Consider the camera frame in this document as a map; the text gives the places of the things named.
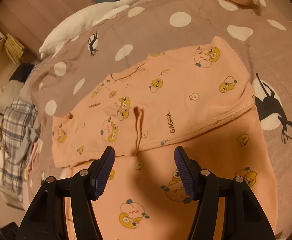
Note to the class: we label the beige pillow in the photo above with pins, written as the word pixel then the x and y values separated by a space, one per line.
pixel 9 94

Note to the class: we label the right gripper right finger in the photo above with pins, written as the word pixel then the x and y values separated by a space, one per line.
pixel 243 216

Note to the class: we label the pink cartoon print shirt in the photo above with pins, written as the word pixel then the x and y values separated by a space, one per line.
pixel 199 98

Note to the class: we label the mauve polka dot duvet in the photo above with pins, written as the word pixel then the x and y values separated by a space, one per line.
pixel 260 35

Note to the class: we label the straw fringe hanging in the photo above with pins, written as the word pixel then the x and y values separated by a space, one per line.
pixel 14 48

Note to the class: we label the pink curtain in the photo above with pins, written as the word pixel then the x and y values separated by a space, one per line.
pixel 30 21

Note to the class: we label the plaid blanket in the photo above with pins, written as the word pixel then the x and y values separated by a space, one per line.
pixel 19 130

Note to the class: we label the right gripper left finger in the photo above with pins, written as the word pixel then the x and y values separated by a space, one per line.
pixel 46 216

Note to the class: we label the white goose plush toy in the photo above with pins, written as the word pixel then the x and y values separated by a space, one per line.
pixel 78 22

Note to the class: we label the light pink garment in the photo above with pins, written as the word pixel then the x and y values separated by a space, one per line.
pixel 36 150

